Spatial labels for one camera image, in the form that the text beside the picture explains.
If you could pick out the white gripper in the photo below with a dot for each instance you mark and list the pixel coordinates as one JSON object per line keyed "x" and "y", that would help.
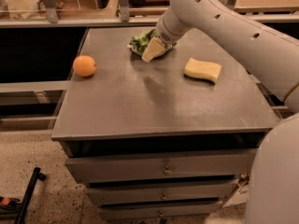
{"x": 163, "y": 34}

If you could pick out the green jalapeno chip bag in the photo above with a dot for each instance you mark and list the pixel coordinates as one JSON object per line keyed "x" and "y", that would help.
{"x": 139, "y": 43}

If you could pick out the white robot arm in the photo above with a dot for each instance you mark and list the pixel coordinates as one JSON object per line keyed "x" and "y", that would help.
{"x": 273, "y": 58}

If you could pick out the yellow sponge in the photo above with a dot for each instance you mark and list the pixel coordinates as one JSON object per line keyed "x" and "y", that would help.
{"x": 202, "y": 70}

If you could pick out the orange fruit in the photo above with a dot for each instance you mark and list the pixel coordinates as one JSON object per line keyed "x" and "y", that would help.
{"x": 84, "y": 66}

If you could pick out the grey drawer cabinet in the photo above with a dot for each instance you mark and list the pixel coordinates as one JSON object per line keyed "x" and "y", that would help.
{"x": 148, "y": 141}

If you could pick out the cardboard box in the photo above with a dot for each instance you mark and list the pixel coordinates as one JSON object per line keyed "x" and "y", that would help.
{"x": 240, "y": 193}

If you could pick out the black bar on floor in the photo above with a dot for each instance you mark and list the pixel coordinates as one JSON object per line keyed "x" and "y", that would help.
{"x": 36, "y": 175}

